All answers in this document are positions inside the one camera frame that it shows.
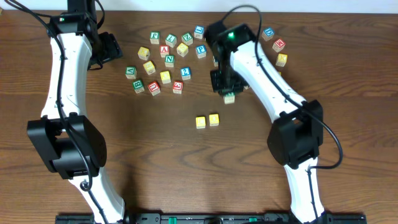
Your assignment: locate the green R block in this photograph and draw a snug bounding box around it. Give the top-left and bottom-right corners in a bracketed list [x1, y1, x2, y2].
[223, 93, 235, 105]

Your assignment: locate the yellow o block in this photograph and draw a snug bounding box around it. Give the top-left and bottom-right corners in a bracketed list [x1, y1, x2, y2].
[209, 113, 220, 126]
[160, 71, 171, 84]

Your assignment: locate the yellow C block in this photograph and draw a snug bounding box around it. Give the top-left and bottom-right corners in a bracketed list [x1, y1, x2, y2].
[195, 116, 206, 129]

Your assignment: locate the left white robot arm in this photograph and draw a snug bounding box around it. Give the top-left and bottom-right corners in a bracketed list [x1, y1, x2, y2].
[27, 1, 130, 223]

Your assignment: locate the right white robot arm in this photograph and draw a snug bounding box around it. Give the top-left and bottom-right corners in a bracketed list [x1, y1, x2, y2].
[204, 21, 325, 223]

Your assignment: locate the blue T block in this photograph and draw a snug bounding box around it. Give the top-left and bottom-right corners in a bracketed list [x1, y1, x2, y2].
[213, 56, 218, 67]

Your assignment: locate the green V block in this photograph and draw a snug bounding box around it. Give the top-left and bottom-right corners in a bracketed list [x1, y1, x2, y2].
[125, 66, 137, 79]

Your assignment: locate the blue P block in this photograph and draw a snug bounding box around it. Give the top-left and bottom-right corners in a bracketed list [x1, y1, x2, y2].
[195, 45, 207, 58]

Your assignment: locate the yellow K block left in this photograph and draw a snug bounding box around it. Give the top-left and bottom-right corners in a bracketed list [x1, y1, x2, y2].
[137, 47, 150, 60]

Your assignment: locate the yellow k block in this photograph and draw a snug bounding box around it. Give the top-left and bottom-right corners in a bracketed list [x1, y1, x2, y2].
[137, 47, 150, 60]
[275, 54, 288, 67]

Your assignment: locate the blue 2 block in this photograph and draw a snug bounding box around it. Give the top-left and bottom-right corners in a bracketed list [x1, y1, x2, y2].
[180, 67, 192, 80]

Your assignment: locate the yellow S block lower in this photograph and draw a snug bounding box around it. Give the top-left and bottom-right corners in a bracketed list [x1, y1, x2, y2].
[143, 61, 156, 75]

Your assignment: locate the yellow s block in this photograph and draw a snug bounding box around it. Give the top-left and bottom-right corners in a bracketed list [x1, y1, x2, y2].
[177, 42, 189, 57]
[143, 61, 156, 75]

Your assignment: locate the green J block top left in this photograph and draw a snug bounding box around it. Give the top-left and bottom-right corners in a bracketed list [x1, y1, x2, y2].
[150, 31, 160, 45]

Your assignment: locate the green B block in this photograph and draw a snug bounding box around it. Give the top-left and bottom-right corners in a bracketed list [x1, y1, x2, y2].
[132, 80, 145, 93]

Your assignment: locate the yellow S block upper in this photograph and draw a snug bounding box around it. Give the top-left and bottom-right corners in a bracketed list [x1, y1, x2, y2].
[177, 42, 189, 57]

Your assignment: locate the green Z block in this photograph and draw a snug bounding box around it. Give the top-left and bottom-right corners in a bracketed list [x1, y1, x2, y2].
[182, 32, 193, 45]

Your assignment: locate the blue L block top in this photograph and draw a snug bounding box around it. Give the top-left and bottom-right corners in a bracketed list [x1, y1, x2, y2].
[194, 26, 205, 39]

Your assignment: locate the green N block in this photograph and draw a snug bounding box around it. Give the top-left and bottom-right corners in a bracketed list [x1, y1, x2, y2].
[165, 55, 175, 67]

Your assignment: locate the red A block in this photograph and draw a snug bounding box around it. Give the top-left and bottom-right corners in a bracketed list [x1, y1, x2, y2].
[159, 45, 170, 58]

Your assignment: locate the yellow K block right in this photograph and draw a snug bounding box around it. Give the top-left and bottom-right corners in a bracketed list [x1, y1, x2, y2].
[275, 54, 288, 67]

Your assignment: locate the red M block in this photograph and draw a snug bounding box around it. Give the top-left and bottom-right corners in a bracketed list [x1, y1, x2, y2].
[272, 39, 286, 52]

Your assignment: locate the red U block lower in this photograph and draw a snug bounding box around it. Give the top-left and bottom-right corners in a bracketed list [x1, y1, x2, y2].
[147, 81, 161, 96]

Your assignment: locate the blue D block right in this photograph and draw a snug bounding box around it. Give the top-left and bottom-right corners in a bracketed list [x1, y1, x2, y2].
[261, 27, 275, 41]

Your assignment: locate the green 7 block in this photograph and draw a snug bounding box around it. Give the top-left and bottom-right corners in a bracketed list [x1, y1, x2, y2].
[165, 34, 177, 48]

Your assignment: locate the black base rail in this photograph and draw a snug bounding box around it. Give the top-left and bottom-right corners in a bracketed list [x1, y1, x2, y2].
[55, 212, 368, 224]

